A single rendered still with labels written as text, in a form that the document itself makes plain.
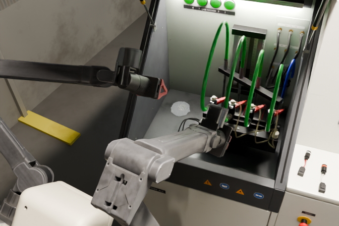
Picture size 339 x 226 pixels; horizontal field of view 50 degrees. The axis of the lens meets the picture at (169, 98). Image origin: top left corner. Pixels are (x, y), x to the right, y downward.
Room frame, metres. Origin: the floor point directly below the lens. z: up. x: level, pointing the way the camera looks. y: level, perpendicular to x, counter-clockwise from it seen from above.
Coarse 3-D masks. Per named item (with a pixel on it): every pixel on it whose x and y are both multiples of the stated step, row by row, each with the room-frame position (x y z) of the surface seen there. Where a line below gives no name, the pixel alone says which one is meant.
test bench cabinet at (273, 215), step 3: (270, 213) 0.77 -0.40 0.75; (273, 213) 0.75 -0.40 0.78; (276, 213) 0.74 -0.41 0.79; (270, 216) 0.75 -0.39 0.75; (273, 216) 0.75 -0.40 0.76; (276, 216) 0.74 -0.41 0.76; (270, 219) 0.75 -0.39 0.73; (273, 219) 0.75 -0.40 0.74; (267, 222) 0.77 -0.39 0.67; (270, 222) 0.75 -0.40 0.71; (273, 222) 0.74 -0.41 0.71; (267, 225) 0.75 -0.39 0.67; (270, 225) 0.75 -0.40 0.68; (273, 225) 0.74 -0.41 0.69
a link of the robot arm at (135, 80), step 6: (120, 66) 0.88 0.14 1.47; (126, 66) 0.87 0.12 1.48; (120, 72) 0.87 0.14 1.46; (126, 72) 0.85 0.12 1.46; (120, 78) 0.85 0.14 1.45; (126, 78) 0.84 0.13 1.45; (132, 78) 0.84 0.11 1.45; (138, 78) 0.86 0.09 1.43; (120, 84) 0.83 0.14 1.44; (126, 84) 0.82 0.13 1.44; (132, 84) 0.83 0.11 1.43; (138, 84) 0.85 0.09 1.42; (132, 90) 0.84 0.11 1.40
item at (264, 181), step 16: (192, 160) 0.91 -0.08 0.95; (176, 176) 0.91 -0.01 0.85; (192, 176) 0.88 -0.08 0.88; (208, 176) 0.85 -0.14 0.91; (224, 176) 0.83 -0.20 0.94; (240, 176) 0.82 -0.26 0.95; (256, 176) 0.82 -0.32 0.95; (208, 192) 0.85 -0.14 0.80; (224, 192) 0.83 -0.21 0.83; (272, 192) 0.76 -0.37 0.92
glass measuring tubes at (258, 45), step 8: (232, 32) 1.33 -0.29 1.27; (240, 32) 1.32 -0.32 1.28; (248, 32) 1.31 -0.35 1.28; (256, 32) 1.30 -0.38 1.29; (264, 32) 1.29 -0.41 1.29; (232, 40) 1.36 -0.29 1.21; (248, 40) 1.33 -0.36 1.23; (256, 40) 1.32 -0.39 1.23; (264, 40) 1.31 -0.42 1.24; (232, 48) 1.36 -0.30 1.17; (248, 48) 1.33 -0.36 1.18; (256, 48) 1.32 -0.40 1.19; (232, 56) 1.34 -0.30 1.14; (240, 56) 1.33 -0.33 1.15; (248, 56) 1.31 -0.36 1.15; (256, 56) 1.30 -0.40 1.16; (232, 64) 1.34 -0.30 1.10; (240, 64) 1.32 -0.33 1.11; (248, 64) 1.31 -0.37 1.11; (248, 72) 1.31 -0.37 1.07; (232, 88) 1.33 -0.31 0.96
